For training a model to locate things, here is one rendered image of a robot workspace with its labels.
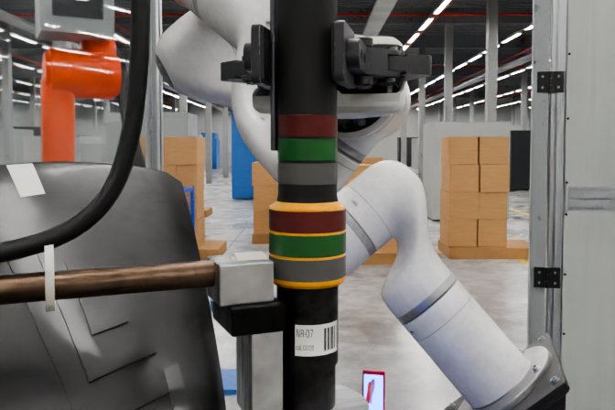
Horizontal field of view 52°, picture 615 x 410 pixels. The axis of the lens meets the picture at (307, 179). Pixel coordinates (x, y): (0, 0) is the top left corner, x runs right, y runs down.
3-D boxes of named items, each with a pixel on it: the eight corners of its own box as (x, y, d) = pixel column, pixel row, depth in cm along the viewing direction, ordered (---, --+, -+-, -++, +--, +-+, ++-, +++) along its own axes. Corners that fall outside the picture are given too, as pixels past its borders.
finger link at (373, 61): (401, 91, 39) (392, 79, 32) (349, 92, 40) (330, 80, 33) (401, 38, 39) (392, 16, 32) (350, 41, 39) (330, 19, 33)
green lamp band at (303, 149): (290, 161, 33) (290, 138, 33) (269, 160, 36) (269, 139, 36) (347, 161, 34) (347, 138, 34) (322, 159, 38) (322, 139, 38)
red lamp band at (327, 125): (290, 136, 33) (290, 113, 33) (269, 137, 36) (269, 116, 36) (347, 137, 34) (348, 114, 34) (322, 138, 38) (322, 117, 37)
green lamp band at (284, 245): (285, 261, 33) (285, 237, 33) (258, 248, 37) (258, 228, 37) (359, 255, 34) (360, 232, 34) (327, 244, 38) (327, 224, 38)
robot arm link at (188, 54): (415, 234, 105) (340, 298, 103) (386, 220, 116) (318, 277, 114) (231, -22, 91) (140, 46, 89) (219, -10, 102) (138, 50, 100)
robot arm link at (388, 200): (396, 323, 111) (309, 220, 114) (473, 255, 113) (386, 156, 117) (408, 326, 99) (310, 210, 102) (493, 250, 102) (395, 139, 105)
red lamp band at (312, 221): (285, 236, 33) (285, 212, 33) (258, 226, 37) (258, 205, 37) (360, 231, 34) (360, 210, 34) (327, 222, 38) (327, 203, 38)
